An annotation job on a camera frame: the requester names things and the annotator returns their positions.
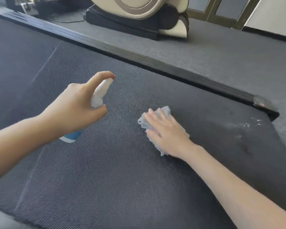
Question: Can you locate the person's right hand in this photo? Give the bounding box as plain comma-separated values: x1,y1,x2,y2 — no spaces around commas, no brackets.
143,108,201,160

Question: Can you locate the person's left hand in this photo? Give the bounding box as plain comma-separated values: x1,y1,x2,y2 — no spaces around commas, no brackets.
39,71,116,141

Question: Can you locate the grey fluffy cloth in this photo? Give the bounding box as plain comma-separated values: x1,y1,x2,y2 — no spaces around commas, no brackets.
137,106,190,157

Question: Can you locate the white blue spray bottle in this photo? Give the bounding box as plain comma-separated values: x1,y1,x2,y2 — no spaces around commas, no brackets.
59,78,114,143

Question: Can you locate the dark grey treadmill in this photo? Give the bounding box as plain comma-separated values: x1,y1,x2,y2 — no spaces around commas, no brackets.
0,0,280,229

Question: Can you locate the person's right forearm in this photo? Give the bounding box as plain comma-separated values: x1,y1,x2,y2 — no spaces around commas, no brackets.
183,145,286,229

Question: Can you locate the beige brown massage chair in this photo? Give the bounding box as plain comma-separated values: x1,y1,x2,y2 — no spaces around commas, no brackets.
85,0,190,41

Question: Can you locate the dark glass double door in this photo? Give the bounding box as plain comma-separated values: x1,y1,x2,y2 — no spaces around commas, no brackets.
186,0,262,30

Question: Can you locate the black power cable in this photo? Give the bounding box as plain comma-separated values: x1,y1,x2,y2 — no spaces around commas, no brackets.
49,11,87,23

